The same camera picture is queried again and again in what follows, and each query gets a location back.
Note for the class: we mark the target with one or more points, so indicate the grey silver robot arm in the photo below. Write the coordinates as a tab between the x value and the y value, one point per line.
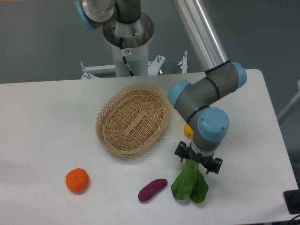
192	101

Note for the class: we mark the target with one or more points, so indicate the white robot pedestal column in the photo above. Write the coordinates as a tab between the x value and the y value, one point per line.
130	45

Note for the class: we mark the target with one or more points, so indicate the yellow squash toy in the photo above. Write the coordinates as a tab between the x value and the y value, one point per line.
188	131

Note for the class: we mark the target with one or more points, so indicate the orange mandarin toy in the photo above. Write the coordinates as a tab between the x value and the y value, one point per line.
77	180

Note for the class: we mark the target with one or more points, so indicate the woven wicker basket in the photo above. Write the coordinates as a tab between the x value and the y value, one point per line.
133	119

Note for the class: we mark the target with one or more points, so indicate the black device at table edge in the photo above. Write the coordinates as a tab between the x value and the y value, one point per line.
292	200

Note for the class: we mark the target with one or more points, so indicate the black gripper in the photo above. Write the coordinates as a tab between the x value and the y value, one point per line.
213	165

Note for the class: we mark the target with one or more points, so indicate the green bok choy vegetable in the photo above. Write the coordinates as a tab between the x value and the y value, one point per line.
190	183

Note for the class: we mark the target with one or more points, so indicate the white bracket with bolt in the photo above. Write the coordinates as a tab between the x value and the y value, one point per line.
183	64

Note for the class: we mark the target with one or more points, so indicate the white metal base frame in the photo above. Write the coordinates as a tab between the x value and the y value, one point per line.
154	68

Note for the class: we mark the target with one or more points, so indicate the purple sweet potato toy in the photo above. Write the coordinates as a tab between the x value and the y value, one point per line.
151	189

